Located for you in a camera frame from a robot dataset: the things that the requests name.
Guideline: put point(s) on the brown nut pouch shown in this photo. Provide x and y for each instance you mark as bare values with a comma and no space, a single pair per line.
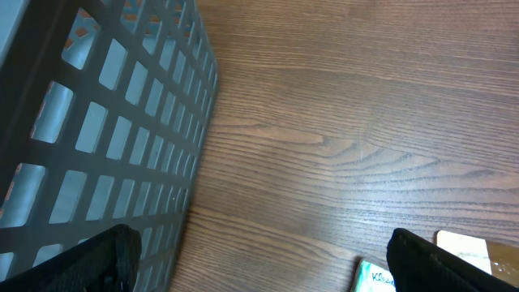
498,259

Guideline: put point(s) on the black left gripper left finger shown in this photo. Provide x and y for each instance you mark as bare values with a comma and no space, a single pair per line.
108,261

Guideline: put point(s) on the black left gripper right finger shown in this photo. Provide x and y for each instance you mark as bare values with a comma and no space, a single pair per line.
420,266

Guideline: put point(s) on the grey plastic mesh basket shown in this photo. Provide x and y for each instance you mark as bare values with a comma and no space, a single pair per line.
105,106

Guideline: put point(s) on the teal tissue pack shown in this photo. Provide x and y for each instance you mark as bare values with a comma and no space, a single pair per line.
371,277

